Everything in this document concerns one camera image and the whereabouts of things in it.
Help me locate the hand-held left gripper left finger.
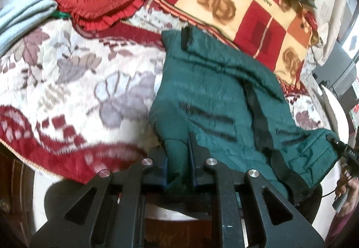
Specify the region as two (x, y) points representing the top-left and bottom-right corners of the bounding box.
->
(29, 148), (169, 248)

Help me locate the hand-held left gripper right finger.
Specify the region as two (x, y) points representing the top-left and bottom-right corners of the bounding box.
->
(188, 131), (326, 248)

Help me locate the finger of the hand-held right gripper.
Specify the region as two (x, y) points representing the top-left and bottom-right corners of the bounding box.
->
(326, 135), (348, 153)

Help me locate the green puffer jacket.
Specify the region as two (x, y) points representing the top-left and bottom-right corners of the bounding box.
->
(149, 26), (341, 204)

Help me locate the person's right forearm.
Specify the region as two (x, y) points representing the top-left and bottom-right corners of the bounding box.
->
(325, 207), (357, 244)

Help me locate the person's right hand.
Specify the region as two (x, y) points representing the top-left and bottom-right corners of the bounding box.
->
(334, 166), (356, 204)

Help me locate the grey cabinet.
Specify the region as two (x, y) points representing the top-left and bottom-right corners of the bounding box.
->
(313, 40), (359, 98)

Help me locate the floral bedspread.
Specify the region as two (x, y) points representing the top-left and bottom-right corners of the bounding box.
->
(0, 0), (326, 184)

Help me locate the brown wooden cabinet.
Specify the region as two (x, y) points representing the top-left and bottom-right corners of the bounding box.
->
(0, 149), (37, 239)

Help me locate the red checkered rose pillow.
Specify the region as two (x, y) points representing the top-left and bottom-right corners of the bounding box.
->
(147, 0), (322, 92)

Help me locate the light blue folded cloth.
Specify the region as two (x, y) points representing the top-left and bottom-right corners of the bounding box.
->
(0, 0), (58, 55)

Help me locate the white bed frame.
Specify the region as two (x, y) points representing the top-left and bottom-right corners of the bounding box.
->
(32, 84), (352, 240)

